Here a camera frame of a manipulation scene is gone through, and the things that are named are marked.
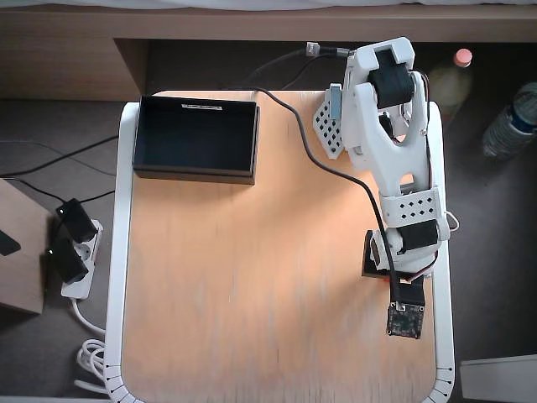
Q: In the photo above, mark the white label strip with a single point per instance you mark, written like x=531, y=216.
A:
x=201, y=106

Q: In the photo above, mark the grey table clamp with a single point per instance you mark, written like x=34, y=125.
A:
x=335, y=103

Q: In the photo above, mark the black rectangular bin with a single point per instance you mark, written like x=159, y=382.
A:
x=189, y=138

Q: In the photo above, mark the yellow bottle with pink cap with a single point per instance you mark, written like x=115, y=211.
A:
x=451, y=82

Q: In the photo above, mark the black power adapter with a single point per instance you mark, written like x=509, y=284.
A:
x=67, y=260
x=77, y=218

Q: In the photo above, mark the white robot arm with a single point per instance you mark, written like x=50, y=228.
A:
x=369, y=126

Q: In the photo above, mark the white board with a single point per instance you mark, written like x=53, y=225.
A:
x=499, y=378

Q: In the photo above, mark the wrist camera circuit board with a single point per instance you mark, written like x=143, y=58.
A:
x=405, y=321

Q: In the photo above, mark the white bed sheet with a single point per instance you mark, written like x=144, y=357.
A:
x=251, y=3

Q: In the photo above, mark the brown cardboard box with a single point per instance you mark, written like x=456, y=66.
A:
x=21, y=273

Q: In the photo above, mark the white gripper, black motor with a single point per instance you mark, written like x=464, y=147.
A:
x=374, y=257

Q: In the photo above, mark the flat black object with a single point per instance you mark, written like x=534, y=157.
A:
x=7, y=244

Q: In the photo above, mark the brown wooden desk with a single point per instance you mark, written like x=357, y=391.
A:
x=63, y=54

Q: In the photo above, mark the white power strip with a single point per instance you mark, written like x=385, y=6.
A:
x=81, y=252

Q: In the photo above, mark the clear plastic water bottle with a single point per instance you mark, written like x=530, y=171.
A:
x=509, y=126

